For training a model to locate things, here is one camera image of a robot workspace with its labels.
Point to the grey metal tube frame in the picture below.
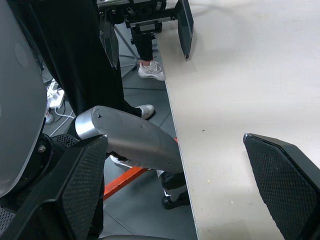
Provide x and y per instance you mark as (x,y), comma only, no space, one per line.
(130,53)

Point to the white grey shoe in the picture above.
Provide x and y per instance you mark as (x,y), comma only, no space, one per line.
(146,110)

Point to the orange metal bar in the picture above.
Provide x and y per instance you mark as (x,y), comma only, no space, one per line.
(122,182)

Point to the person's black legging leg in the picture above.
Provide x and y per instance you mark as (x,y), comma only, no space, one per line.
(145,46)

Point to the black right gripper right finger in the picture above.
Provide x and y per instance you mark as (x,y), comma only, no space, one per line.
(285,180)

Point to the person's black trouser leg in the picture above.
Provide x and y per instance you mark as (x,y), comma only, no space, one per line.
(75,55)

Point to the black robot hip joint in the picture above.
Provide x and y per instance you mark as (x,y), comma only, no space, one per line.
(56,147)

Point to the white mesh sneaker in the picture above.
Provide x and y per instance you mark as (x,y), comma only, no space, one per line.
(151,70)

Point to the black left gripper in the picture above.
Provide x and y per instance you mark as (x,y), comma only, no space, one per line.
(147,15)

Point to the silver robot torso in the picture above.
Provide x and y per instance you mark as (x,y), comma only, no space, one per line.
(20,105)

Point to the silver robot thigh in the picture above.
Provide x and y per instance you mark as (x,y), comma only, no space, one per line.
(135,140)

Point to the white power strip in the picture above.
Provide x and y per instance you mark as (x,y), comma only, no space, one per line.
(55,96)

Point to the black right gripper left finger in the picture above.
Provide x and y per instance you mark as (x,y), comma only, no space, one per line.
(75,190)

